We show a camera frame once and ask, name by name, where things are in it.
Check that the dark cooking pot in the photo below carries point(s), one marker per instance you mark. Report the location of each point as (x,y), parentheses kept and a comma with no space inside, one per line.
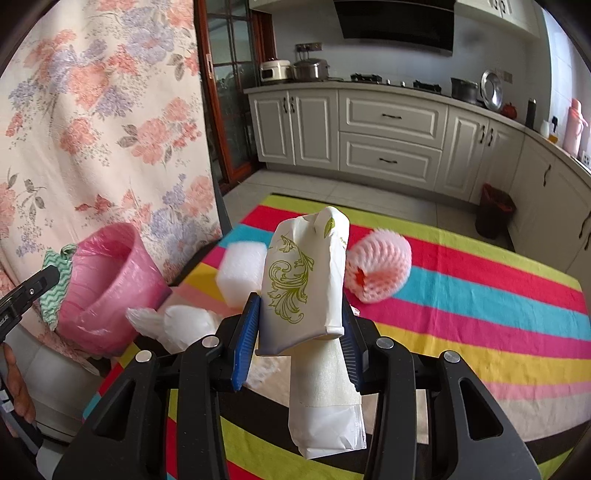
(464,91)

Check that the striped tablecloth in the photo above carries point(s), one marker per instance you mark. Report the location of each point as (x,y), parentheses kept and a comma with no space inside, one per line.
(461,323)

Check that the beige white paper bag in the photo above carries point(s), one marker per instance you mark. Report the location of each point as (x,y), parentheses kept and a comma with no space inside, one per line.
(323,415)

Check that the black range hood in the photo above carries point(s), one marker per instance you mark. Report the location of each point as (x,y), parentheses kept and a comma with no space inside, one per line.
(397,23)

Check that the black gas stove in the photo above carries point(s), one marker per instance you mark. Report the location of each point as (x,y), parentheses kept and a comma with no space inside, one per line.
(392,82)

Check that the green print paper bag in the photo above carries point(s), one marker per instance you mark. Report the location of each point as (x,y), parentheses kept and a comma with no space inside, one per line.
(295,286)

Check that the round steel plate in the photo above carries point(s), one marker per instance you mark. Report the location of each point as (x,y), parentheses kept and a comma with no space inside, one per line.
(491,90)

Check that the dark red floor bin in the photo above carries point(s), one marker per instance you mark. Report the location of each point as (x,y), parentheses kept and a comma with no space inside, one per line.
(494,212)

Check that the white plastic bag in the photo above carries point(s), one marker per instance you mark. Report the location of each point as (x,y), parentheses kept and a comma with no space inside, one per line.
(184,323)

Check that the black bottle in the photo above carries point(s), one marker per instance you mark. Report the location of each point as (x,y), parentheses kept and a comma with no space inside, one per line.
(531,114)

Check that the white cup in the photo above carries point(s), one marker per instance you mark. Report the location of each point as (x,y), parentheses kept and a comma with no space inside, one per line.
(545,129)

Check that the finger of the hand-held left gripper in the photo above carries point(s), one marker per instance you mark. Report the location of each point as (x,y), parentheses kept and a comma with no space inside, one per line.
(32,288)

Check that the pink lined trash bin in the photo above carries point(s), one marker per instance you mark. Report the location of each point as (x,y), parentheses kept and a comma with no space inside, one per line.
(115,286)

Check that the pink thermos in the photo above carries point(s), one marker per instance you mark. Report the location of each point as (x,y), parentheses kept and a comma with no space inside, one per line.
(575,129)

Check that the floral curtain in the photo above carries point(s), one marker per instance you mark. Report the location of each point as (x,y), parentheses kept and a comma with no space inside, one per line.
(115,115)

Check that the person's left hand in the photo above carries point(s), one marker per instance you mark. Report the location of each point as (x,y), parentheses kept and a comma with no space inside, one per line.
(18,387)

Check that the wall socket strip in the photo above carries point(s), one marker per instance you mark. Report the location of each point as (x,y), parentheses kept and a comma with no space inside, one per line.
(308,46)

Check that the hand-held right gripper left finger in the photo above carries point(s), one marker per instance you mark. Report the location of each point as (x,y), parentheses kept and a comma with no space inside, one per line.
(244,341)

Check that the yellow bottle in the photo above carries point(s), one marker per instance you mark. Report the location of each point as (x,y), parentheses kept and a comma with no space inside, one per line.
(554,134)

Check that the white lower kitchen cabinets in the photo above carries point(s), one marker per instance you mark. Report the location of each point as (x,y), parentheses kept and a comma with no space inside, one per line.
(392,138)

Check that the brown wooden door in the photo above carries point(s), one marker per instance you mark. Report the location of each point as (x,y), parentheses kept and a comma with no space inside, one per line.
(231,92)

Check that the steel pressure cooker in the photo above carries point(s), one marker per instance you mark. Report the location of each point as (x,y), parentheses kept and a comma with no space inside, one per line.
(310,69)

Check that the green zigzag cloth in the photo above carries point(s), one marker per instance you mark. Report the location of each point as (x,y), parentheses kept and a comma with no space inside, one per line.
(55,300)

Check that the small white foam block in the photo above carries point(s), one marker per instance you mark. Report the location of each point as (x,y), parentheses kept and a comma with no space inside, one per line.
(240,272)

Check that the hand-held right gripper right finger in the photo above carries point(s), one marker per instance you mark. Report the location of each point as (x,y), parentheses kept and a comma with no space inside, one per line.
(353,350)

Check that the round pink foam net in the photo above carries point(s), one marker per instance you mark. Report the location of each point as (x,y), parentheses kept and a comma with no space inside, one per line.
(383,258)

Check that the red teapot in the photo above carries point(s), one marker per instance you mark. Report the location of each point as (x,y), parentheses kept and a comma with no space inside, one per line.
(509,110)

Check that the white rice cooker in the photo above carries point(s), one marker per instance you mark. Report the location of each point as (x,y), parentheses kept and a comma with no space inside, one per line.
(274,71)

